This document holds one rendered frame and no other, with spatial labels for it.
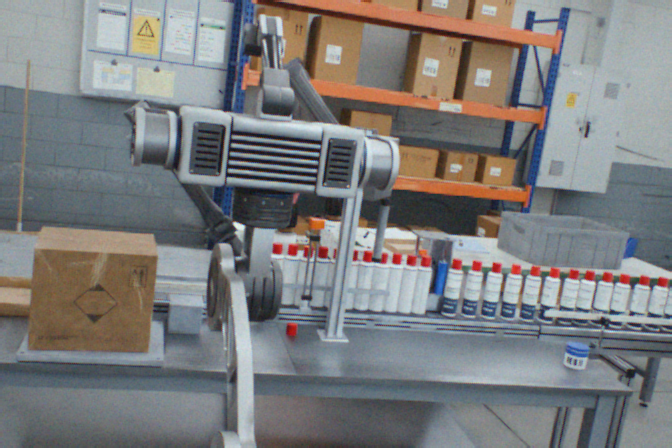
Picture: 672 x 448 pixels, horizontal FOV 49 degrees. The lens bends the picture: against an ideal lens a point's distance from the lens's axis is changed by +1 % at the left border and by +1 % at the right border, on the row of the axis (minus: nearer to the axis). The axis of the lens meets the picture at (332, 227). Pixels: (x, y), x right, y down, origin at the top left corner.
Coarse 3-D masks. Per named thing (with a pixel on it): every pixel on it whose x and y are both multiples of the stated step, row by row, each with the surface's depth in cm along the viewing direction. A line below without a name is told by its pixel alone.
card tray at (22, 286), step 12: (0, 276) 237; (0, 288) 236; (12, 288) 238; (24, 288) 239; (0, 300) 226; (12, 300) 227; (24, 300) 229; (0, 312) 215; (12, 312) 215; (24, 312) 216
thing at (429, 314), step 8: (160, 296) 236; (168, 296) 237; (352, 312) 248; (360, 312) 249; (368, 312) 250; (376, 312) 251; (384, 312) 252; (432, 312) 261; (464, 320) 258; (472, 320) 258; (480, 320) 260; (488, 320) 261; (496, 320) 262
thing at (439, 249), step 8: (416, 240) 264; (424, 240) 267; (432, 240) 269; (440, 240) 270; (448, 240) 259; (416, 248) 265; (424, 248) 266; (432, 248) 270; (440, 248) 270; (448, 248) 264; (432, 256) 270; (440, 256) 270; (448, 256) 263; (432, 264) 267; (448, 264) 263; (432, 272) 267; (432, 280) 267; (432, 288) 269; (432, 296) 261; (440, 296) 261; (432, 304) 261; (440, 304) 262
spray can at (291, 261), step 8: (288, 248) 242; (296, 248) 242; (288, 256) 242; (296, 256) 243; (288, 264) 242; (296, 264) 242; (288, 272) 242; (296, 272) 243; (288, 280) 243; (296, 280) 245; (288, 296) 244; (288, 304) 244
